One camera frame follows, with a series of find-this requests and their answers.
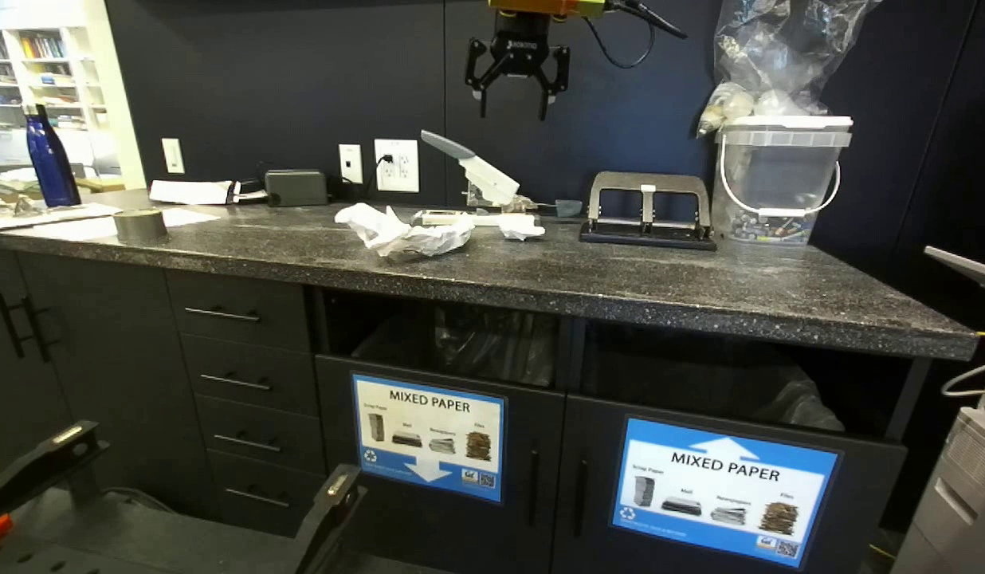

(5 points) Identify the black cabinet door handle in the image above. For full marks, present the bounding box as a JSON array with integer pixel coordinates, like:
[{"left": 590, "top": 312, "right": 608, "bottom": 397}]
[
  {"left": 0, "top": 290, "right": 28, "bottom": 360},
  {"left": 23, "top": 297, "right": 57, "bottom": 368}
]

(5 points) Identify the black tilt-out bin door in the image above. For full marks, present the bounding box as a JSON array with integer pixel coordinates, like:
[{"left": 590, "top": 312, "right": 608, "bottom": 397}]
[{"left": 312, "top": 350, "right": 570, "bottom": 574}]

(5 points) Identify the grey office printer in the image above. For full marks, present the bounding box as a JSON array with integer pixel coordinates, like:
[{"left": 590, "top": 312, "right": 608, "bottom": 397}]
[{"left": 889, "top": 242, "right": 985, "bottom": 574}]

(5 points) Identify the black cabinet drawer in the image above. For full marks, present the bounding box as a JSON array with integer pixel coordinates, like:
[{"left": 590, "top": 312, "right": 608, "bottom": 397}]
[
  {"left": 195, "top": 395, "right": 324, "bottom": 475},
  {"left": 204, "top": 457, "right": 324, "bottom": 536},
  {"left": 161, "top": 267, "right": 316, "bottom": 353},
  {"left": 182, "top": 340, "right": 322, "bottom": 415}
]

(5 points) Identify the mixed paper sign up arrow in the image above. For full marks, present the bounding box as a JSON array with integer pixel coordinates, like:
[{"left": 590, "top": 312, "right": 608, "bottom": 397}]
[{"left": 608, "top": 415, "right": 842, "bottom": 572}]

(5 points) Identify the white folded paper stack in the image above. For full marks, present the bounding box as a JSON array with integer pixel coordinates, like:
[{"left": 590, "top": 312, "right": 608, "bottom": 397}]
[{"left": 146, "top": 176, "right": 239, "bottom": 210}]

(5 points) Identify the clear plastic bucket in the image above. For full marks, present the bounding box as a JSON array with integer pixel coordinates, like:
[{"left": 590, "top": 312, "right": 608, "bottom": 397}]
[{"left": 710, "top": 112, "right": 857, "bottom": 255}]

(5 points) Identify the tape roll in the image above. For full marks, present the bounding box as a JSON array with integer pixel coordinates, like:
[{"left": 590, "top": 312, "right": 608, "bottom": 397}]
[{"left": 110, "top": 204, "right": 172, "bottom": 242}]

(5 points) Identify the white wall switch plate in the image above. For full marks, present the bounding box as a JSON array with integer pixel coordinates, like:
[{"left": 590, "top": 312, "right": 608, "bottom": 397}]
[{"left": 159, "top": 134, "right": 188, "bottom": 178}]

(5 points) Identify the black recycling bin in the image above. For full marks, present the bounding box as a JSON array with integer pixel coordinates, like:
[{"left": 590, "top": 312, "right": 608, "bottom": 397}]
[{"left": 551, "top": 393, "right": 912, "bottom": 574}]

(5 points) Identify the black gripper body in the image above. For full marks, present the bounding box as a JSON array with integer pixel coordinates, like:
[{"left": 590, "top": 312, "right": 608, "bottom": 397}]
[{"left": 490, "top": 10, "right": 554, "bottom": 58}]

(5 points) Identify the printed white paper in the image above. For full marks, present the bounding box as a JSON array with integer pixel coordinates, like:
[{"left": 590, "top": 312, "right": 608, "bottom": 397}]
[{"left": 495, "top": 210, "right": 548, "bottom": 245}]

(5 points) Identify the white printer cable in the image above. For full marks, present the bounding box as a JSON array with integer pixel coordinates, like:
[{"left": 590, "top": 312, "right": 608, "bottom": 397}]
[{"left": 941, "top": 327, "right": 985, "bottom": 405}]

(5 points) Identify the clear plastic bag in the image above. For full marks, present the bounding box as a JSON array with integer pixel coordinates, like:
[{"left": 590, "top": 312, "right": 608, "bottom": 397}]
[{"left": 694, "top": 0, "right": 889, "bottom": 141}]

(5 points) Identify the blue water bottle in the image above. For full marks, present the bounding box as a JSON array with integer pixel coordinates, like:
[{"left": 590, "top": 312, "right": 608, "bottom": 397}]
[{"left": 23, "top": 101, "right": 85, "bottom": 210}]

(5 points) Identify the black clamp bar orange tip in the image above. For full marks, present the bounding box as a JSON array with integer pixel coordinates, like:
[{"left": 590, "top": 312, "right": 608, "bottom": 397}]
[{"left": 0, "top": 419, "right": 109, "bottom": 554}]

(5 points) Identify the amber wrist camera box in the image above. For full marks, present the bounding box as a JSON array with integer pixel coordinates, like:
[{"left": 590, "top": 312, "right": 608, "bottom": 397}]
[{"left": 487, "top": 0, "right": 611, "bottom": 18}]

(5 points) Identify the white bookshelf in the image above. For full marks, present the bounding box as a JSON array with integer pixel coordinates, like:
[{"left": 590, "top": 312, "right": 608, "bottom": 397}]
[{"left": 0, "top": 0, "right": 150, "bottom": 196}]

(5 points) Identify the white black handheld device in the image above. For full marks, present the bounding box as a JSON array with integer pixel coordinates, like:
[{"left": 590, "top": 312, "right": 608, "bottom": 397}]
[{"left": 226, "top": 182, "right": 272, "bottom": 208}]

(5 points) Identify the large white paper sheet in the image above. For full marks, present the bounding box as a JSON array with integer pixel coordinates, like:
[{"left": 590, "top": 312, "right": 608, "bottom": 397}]
[{"left": 73, "top": 204, "right": 231, "bottom": 236}]

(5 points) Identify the small white wall plate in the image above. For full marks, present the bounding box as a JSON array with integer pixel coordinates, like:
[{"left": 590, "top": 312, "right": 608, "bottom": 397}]
[{"left": 334, "top": 141, "right": 367, "bottom": 191}]

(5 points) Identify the black camera cable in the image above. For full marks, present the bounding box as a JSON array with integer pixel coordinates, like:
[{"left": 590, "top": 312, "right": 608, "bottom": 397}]
[{"left": 581, "top": 0, "right": 689, "bottom": 71}]

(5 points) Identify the wide white outlet plate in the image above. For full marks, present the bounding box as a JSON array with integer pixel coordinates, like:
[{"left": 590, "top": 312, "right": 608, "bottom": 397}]
[{"left": 370, "top": 134, "right": 425, "bottom": 196}]

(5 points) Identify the black bin liner bag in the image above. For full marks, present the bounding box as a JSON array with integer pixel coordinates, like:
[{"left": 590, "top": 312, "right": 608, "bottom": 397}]
[
  {"left": 614, "top": 348, "right": 851, "bottom": 438},
  {"left": 348, "top": 304, "right": 567, "bottom": 393}
]

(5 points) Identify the mixed paper sign down arrow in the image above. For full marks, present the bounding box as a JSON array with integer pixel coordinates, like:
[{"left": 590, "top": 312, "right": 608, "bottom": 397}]
[{"left": 348, "top": 368, "right": 514, "bottom": 507}]

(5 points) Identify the black bin door handle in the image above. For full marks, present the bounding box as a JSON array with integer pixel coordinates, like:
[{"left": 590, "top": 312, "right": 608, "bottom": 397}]
[
  {"left": 567, "top": 453, "right": 594, "bottom": 542},
  {"left": 523, "top": 443, "right": 545, "bottom": 525}
]

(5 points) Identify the black cabinet door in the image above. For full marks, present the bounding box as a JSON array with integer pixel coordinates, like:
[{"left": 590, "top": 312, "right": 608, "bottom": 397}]
[
  {"left": 0, "top": 251, "right": 35, "bottom": 475},
  {"left": 23, "top": 251, "right": 214, "bottom": 505}
]

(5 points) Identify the black counter cabinet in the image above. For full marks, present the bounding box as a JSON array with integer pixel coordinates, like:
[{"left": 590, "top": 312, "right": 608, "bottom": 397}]
[{"left": 0, "top": 245, "right": 941, "bottom": 574}]

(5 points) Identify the black box device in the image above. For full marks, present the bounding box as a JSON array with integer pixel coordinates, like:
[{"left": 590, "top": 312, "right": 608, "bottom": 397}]
[{"left": 262, "top": 166, "right": 333, "bottom": 210}]

